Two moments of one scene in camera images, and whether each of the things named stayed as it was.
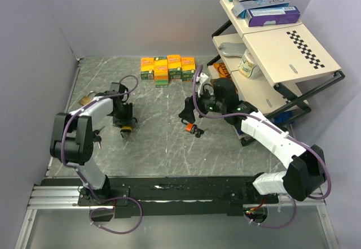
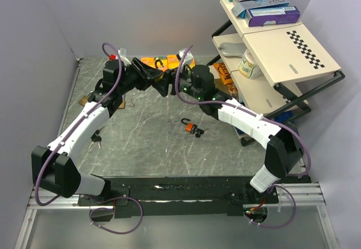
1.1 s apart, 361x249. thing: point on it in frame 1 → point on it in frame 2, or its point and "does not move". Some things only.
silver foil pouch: x=233 y=49 does not move
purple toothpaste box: x=262 y=16 does not move
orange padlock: x=189 y=126 does not move
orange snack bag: x=221 y=70 does not move
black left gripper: x=127 y=119 → x=144 y=81
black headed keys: x=96 y=138 does not move
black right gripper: x=188 y=113 → x=162 y=86
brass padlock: x=85 y=99 does not move
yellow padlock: x=126 y=129 → x=159 y=65
